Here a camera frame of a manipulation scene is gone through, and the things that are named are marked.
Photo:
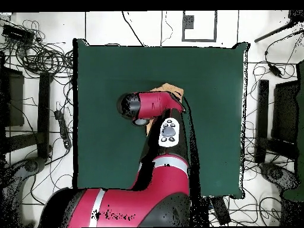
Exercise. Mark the tan terry towel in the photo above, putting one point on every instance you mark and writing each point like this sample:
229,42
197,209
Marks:
168,87

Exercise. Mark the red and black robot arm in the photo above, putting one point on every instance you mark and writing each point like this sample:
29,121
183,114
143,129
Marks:
166,185

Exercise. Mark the dark flat panel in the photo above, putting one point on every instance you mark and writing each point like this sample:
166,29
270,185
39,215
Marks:
15,99
285,111

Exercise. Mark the dark green tablecloth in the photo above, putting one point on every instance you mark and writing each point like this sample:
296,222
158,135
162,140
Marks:
106,83

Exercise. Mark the black floor bar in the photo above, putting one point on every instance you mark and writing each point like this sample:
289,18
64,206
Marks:
263,118
44,114

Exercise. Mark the long black power strip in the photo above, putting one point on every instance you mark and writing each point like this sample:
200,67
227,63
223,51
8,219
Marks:
220,211

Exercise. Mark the grey chair base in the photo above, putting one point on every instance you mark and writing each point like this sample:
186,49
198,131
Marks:
32,165
275,173

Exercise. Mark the black tripod leg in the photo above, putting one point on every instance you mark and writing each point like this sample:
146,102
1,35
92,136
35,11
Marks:
273,32

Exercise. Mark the black power brick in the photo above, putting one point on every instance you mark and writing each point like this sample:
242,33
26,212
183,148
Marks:
17,33

